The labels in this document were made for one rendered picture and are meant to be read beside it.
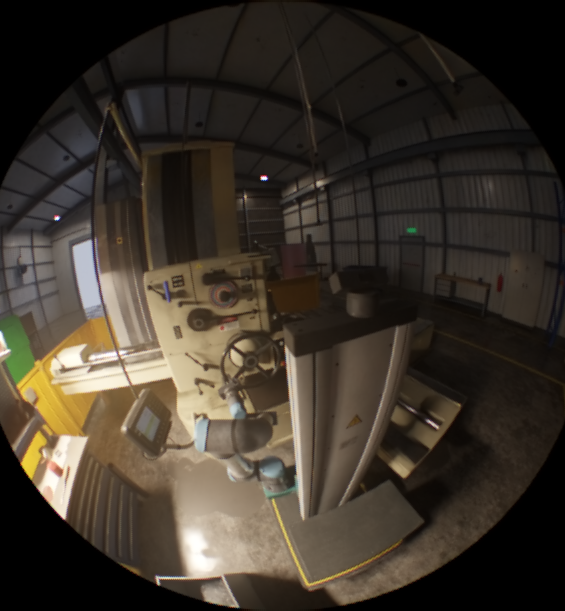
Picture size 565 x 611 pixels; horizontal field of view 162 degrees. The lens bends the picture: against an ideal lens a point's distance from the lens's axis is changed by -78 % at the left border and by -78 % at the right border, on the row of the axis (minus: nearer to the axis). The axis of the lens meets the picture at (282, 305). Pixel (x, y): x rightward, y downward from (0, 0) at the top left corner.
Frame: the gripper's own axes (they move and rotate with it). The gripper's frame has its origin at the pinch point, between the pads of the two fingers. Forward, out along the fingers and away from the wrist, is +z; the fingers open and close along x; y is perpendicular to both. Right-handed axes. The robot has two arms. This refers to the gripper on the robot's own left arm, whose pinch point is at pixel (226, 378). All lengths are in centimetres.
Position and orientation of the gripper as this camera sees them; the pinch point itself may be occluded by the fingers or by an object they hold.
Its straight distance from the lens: 119.2
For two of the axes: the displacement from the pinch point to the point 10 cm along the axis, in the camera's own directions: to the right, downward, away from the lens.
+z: -4.2, -2.4, 8.8
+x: -8.3, 5.0, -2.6
